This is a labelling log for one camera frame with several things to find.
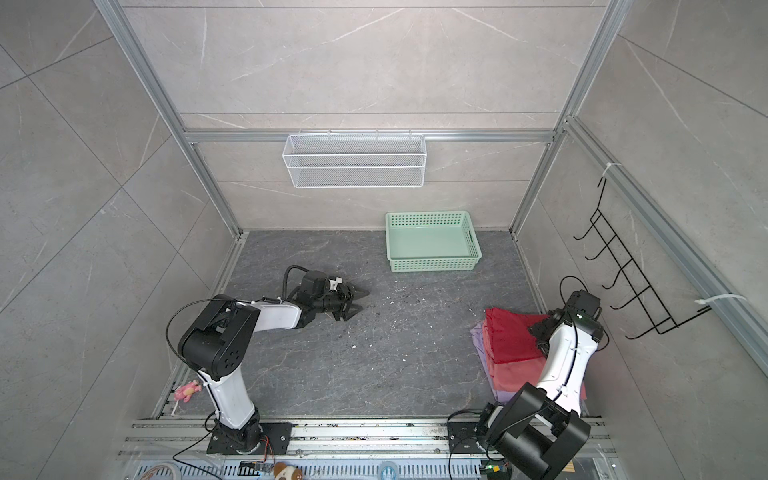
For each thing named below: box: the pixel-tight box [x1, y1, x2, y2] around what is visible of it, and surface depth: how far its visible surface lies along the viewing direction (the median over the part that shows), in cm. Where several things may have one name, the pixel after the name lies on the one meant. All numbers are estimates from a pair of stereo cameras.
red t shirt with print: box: [485, 308, 550, 364], surface depth 87 cm
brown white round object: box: [274, 462, 303, 480], surface depth 68 cm
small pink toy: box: [174, 380, 202, 403], surface depth 81 cm
